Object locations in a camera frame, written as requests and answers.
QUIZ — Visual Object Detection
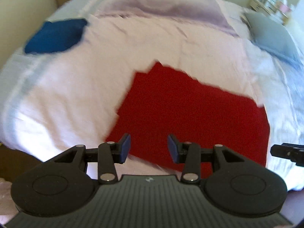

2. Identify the folded blue garment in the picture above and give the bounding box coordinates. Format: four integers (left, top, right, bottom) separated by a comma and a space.
24, 19, 88, 54

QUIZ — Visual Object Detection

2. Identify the lilac blanket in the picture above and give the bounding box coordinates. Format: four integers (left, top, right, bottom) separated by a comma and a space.
95, 0, 238, 36

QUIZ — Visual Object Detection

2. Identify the white bed duvet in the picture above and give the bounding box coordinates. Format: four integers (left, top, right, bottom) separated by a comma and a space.
0, 0, 304, 193

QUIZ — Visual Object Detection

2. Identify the light blue cushion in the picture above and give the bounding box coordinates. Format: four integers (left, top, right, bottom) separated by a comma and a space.
243, 12, 301, 68

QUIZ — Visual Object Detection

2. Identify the red knit sweater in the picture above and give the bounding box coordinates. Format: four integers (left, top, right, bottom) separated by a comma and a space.
107, 63, 270, 171

